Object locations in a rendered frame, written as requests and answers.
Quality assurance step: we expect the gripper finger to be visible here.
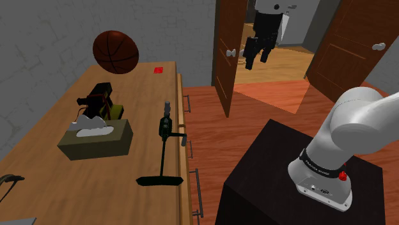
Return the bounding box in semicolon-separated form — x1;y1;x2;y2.
242;36;262;71
260;41;277;64

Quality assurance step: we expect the brown door with white knob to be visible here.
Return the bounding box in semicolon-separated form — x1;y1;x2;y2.
304;0;399;104
212;0;249;118

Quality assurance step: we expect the wooden chest of drawers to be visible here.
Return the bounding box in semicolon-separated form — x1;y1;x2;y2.
0;61;205;225

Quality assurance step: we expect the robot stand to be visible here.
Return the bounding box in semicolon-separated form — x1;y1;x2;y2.
215;118;384;225

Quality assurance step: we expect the brown basketball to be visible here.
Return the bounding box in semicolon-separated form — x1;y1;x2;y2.
92;30;140;75

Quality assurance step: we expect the black stand with flat base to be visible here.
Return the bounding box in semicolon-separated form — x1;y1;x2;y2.
136;100;188;187

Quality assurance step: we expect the olive tissue box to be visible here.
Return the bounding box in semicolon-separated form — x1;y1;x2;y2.
57;114;134;162

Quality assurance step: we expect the black curved thin object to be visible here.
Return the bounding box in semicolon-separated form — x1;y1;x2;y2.
0;174;26;203

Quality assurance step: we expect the grey flat object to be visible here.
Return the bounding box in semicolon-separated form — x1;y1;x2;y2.
0;217;38;225

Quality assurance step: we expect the black and yellow camera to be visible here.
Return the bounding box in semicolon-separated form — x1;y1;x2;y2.
76;82;125;121

